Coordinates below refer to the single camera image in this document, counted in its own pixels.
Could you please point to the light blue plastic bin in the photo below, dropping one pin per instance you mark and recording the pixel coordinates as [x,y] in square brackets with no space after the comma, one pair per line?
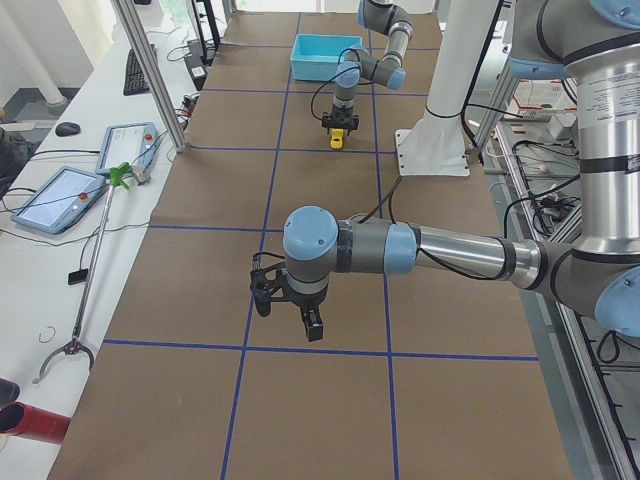
[314,57]

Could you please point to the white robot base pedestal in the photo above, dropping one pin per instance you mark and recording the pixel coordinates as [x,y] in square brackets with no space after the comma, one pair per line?
[435,145]

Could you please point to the small black square pad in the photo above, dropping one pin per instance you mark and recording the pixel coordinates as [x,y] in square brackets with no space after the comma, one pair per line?
[77,277]

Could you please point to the near blue teach pendant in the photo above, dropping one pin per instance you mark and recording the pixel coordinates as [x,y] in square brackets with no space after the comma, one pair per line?
[61,201]

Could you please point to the aluminium frame post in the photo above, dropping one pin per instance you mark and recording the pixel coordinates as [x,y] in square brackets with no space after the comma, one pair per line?
[134,29]

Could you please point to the yellow beetle toy car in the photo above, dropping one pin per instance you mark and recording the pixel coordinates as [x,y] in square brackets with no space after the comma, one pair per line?
[337,138]

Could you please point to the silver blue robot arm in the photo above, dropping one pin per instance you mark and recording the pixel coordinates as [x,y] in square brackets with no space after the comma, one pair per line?
[597,275]
[355,63]

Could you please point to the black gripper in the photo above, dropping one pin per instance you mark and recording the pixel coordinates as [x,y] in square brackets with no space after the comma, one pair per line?
[341,116]
[303,299]

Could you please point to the red cylinder tube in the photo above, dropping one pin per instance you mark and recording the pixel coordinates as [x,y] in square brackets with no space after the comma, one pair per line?
[30,422]

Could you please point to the far blue teach pendant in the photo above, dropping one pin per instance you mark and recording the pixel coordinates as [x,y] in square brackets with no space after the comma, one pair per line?
[134,143]

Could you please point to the black computer mouse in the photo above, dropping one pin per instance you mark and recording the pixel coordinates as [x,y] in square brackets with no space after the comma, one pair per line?
[65,129]

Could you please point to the blue teach pendant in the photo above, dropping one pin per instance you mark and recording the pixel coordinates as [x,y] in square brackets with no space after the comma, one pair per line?
[134,143]
[61,201]

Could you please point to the black keyboard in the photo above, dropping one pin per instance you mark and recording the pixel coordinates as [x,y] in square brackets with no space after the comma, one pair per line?
[135,82]

